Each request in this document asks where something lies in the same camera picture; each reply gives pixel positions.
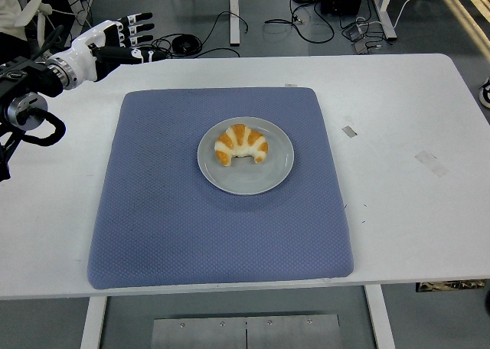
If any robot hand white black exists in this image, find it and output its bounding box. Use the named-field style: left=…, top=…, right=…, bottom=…
left=68, top=11, right=166, bottom=83

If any croissant bread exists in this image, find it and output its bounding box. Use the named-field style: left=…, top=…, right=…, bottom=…
left=214, top=123, right=270, bottom=168

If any white office chair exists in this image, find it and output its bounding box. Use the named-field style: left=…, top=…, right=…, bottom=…
left=0, top=0, right=62, bottom=61

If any blue quilted mat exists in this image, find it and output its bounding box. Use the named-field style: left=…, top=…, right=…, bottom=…
left=87, top=86, right=354, bottom=291

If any grey round plate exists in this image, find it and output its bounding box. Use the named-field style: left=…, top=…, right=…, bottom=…
left=197, top=116, right=296, bottom=196

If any white table leg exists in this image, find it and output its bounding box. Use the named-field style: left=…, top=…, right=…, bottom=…
left=79, top=295, right=109, bottom=349
left=363, top=285, right=397, bottom=349

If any grey power adapter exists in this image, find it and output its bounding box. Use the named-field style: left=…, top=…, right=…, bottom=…
left=345, top=22, right=371, bottom=43

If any grey metal plate with screws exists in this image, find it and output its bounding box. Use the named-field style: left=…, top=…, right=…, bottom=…
left=150, top=314, right=343, bottom=349

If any white background table foot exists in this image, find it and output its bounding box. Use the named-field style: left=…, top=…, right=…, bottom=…
left=377, top=0, right=398, bottom=41

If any large clear tape piece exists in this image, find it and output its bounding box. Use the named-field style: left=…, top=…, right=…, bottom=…
left=414, top=150, right=449, bottom=178

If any dark box under table edge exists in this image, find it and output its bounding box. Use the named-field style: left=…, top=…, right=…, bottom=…
left=416, top=279, right=487, bottom=293

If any black coiled cable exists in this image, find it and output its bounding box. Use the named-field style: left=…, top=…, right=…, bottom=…
left=170, top=34, right=203, bottom=56

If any thin black looped cable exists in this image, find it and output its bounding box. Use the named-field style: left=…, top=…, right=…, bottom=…
left=201, top=11, right=250, bottom=56

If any white background table post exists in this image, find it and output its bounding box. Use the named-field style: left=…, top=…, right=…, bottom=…
left=229, top=0, right=241, bottom=46

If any white cable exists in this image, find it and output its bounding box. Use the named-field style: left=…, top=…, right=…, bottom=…
left=393, top=0, right=436, bottom=28

